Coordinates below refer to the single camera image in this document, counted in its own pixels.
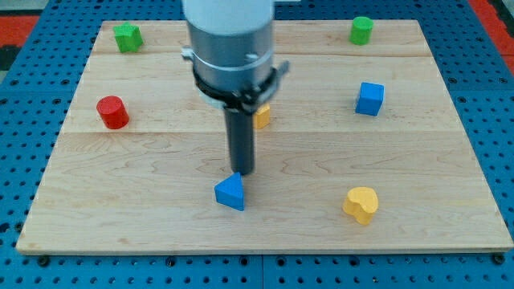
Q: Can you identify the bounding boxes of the red cylinder block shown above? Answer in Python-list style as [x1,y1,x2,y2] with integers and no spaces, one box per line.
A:
[96,96,129,129]

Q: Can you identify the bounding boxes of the yellow heart block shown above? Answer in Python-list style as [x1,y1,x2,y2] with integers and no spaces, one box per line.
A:
[341,187,379,226]

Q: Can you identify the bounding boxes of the blue cube block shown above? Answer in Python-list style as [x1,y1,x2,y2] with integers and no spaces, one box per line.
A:
[355,82,385,116]

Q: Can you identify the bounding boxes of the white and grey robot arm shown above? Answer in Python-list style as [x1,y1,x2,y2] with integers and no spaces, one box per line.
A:
[182,0,290,115]

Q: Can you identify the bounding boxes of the yellow block behind rod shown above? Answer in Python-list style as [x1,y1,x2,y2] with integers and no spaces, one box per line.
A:
[253,104,271,129]

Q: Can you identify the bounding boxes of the wooden board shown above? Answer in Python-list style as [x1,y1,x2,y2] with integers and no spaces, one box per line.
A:
[16,20,513,255]

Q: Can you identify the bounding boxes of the blue triangle block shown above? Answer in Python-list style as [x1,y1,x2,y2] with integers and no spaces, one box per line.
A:
[214,173,245,211]

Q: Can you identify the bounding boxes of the green cylinder block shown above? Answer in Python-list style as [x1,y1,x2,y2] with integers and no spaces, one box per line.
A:
[349,16,374,46]

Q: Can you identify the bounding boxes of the green star block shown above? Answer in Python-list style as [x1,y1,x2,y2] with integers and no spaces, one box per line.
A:
[112,22,143,53]

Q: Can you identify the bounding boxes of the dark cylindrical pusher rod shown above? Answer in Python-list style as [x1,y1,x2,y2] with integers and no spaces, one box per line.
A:
[224,108,255,175]

